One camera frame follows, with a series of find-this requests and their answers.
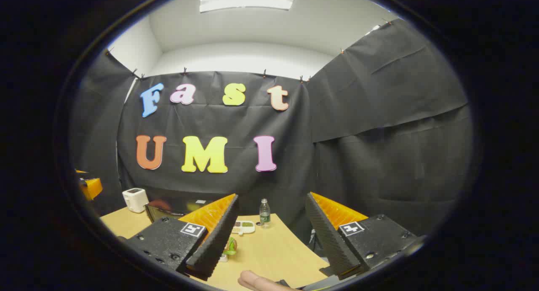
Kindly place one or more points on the black backdrop cloth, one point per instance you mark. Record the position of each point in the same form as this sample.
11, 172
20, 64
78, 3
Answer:
370, 135

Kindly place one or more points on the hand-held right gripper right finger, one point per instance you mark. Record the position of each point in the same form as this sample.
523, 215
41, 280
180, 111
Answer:
326, 234

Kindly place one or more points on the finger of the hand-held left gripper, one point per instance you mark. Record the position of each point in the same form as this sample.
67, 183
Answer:
92, 188

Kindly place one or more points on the white toaster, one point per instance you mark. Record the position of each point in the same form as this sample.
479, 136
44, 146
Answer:
134, 200

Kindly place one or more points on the bread and lettuce sandwich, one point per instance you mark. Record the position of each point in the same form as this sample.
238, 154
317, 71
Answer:
231, 245

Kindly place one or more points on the black electric oven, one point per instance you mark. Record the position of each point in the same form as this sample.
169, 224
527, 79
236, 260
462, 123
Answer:
168, 210

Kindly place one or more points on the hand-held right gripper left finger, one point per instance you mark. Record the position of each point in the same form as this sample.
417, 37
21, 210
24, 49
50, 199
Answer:
217, 236

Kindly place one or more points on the clear water bottle green label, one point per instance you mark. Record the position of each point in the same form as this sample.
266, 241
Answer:
264, 213

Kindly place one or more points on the white divided dish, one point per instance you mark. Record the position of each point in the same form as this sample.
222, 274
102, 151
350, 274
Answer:
244, 227

